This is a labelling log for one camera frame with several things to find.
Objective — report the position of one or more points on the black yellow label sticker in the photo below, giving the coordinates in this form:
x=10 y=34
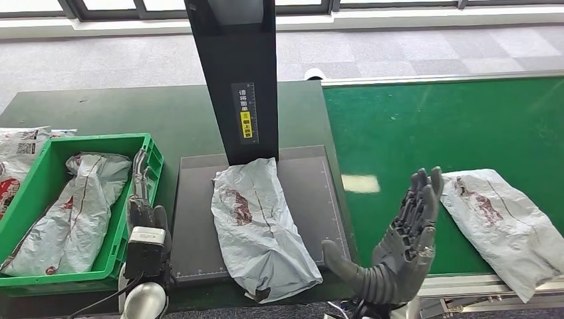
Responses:
x=246 y=127

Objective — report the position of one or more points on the green plastic crate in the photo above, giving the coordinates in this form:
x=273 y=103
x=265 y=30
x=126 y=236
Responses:
x=97 y=146

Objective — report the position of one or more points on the black inbound scanner machine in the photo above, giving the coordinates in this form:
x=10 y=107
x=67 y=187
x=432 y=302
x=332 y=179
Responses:
x=238 y=88

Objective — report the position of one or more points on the green conveyor belt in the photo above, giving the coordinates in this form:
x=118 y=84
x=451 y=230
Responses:
x=440 y=123

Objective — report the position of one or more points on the white plastic parcel bag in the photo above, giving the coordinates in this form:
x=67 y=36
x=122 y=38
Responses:
x=64 y=132

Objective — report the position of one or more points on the grey plastic parcel bag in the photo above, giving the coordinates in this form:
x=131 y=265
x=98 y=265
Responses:
x=260 y=229
x=79 y=211
x=498 y=224

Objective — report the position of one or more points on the white printed QR parcel bag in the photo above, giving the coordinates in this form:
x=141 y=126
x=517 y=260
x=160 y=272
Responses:
x=22 y=141

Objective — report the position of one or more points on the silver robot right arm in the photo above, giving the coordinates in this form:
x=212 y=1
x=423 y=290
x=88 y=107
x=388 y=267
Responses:
x=407 y=312

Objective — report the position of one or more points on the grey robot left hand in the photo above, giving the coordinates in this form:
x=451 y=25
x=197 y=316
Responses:
x=147 y=213

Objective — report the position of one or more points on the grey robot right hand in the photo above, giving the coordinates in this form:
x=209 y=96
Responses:
x=396 y=264

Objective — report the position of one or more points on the aluminium conveyor frame rail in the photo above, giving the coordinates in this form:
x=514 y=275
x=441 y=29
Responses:
x=462 y=286
x=440 y=78

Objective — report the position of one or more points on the white round roller cap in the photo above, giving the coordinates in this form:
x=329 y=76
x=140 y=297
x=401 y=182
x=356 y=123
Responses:
x=315 y=73

